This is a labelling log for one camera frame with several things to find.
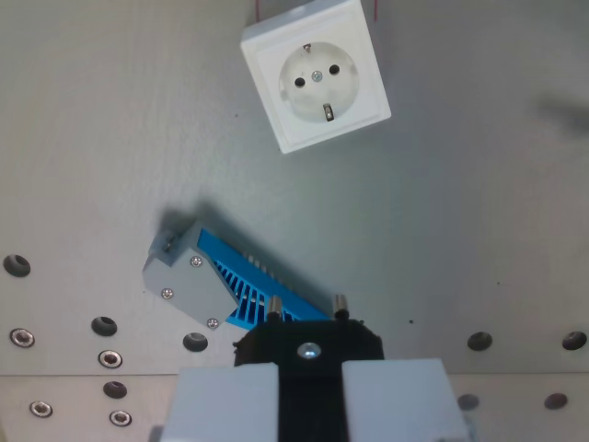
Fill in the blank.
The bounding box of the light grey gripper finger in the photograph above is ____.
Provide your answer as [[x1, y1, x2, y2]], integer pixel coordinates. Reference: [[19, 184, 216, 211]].
[[160, 364, 281, 442], [341, 358, 471, 442]]

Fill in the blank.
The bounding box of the black two-pin power plug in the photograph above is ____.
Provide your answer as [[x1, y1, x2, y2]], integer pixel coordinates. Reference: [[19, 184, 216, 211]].
[[232, 294, 386, 442]]

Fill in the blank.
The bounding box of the grey and blue finned fixture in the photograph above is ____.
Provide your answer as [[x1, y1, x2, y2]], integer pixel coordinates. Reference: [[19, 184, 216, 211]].
[[141, 219, 333, 331]]

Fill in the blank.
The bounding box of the white wall socket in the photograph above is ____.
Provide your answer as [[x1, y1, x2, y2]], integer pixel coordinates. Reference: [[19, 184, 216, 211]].
[[239, 0, 393, 155]]

